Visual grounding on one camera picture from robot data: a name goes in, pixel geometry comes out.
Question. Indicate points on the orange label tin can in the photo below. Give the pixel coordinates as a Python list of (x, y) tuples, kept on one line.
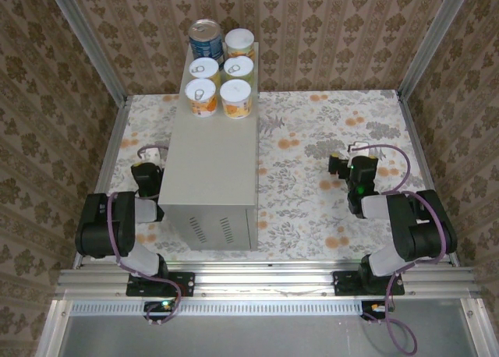
[(200, 107), (235, 107)]

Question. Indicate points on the yellow label tin can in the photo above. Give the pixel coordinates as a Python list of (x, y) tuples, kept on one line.
[(203, 69)]

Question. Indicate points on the green label tin can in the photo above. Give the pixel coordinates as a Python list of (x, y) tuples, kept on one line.
[(238, 70)]

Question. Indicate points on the tall blue tin can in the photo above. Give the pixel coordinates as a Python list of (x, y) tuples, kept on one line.
[(206, 47)]

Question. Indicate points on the peach label tin can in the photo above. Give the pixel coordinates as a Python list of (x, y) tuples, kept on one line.
[(239, 39)]

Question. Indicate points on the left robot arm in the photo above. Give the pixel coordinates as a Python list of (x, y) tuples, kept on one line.
[(105, 224)]

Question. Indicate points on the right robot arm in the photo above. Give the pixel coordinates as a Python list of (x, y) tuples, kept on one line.
[(421, 232)]

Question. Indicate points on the floral patterned table cover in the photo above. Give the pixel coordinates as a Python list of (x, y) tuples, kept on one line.
[(331, 111)]

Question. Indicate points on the grey metal box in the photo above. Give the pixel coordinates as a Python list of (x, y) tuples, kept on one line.
[(214, 158)]

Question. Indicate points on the small black controller board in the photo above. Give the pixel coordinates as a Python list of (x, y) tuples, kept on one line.
[(374, 308), (156, 307)]

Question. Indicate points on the grey metal lower shelf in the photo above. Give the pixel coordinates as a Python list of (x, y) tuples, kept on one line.
[(253, 337)]

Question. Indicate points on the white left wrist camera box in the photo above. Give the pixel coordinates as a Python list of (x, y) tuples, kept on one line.
[(154, 155)]

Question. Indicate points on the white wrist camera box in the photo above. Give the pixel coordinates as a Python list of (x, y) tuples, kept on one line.
[(154, 155), (359, 146)]

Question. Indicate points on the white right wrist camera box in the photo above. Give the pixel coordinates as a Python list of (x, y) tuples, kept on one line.
[(359, 146)]

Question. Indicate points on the aluminium table side rail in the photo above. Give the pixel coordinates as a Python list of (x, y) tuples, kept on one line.
[(111, 138), (415, 138)]

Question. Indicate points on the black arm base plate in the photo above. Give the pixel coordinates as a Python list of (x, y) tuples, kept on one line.
[(345, 285), (183, 285)]

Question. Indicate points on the long aluminium base rail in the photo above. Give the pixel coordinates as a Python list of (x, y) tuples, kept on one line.
[(265, 279)]

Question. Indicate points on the aluminium frame post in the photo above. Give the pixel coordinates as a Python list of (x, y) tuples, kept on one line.
[(89, 41), (434, 41)]

